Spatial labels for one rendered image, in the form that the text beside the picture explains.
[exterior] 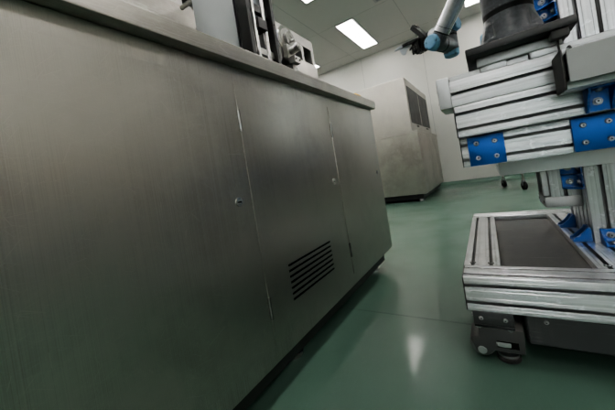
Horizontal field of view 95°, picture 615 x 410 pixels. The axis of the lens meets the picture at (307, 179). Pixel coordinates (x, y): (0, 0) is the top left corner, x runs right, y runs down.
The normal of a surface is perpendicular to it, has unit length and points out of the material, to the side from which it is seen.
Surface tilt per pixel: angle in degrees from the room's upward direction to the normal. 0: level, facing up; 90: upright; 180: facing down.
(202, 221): 90
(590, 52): 90
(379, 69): 90
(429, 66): 90
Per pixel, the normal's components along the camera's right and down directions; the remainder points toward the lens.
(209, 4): -0.54, 0.09
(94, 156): 0.83, -0.13
